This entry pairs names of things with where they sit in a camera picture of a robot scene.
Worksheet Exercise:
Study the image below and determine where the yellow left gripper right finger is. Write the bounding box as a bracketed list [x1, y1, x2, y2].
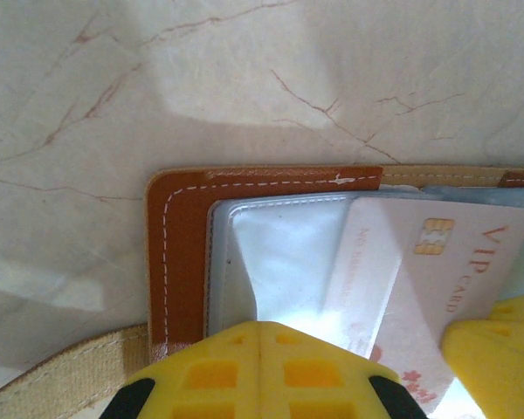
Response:
[260, 320, 430, 419]

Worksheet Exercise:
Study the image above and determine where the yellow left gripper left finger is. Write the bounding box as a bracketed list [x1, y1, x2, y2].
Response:
[106, 320, 263, 419]

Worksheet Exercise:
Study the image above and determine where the white VIP card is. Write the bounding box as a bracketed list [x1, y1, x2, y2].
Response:
[322, 195, 524, 419]

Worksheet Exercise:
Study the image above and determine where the brown leather card holder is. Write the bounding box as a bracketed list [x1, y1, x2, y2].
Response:
[0, 163, 524, 419]

